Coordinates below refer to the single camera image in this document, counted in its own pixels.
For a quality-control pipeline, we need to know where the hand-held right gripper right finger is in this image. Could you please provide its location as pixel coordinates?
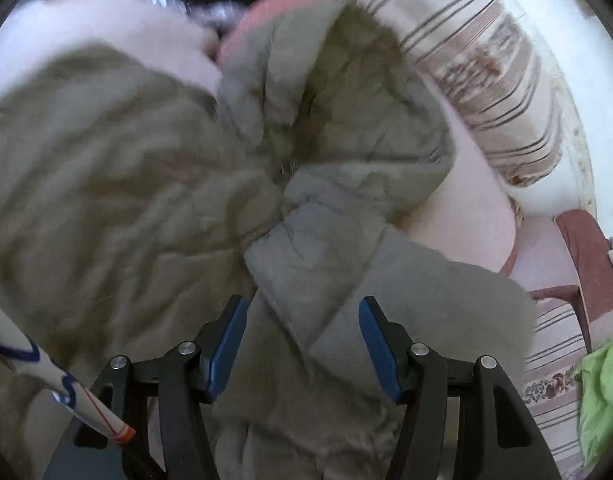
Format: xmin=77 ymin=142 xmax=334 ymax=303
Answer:
xmin=359 ymin=296 xmax=562 ymax=480

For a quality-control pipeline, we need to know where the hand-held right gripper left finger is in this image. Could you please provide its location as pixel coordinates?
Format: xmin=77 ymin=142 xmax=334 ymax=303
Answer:
xmin=74 ymin=295 xmax=250 ymax=480

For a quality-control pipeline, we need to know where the olive quilted jacket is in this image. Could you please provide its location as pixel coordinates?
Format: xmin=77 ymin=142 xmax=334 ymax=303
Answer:
xmin=0 ymin=0 xmax=537 ymax=480

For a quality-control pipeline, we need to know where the striped floral back cushion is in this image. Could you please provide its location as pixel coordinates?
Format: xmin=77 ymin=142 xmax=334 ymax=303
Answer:
xmin=521 ymin=297 xmax=595 ymax=480

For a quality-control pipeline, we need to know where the green cloth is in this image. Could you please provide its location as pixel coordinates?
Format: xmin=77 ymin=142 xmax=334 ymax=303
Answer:
xmin=574 ymin=327 xmax=613 ymax=471

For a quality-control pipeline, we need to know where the striped floral bolster cushion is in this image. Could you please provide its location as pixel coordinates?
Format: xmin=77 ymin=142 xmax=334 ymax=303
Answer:
xmin=281 ymin=0 xmax=562 ymax=188

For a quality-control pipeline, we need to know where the white printed strap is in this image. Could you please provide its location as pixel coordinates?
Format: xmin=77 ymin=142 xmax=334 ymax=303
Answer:
xmin=0 ymin=292 xmax=137 ymax=445

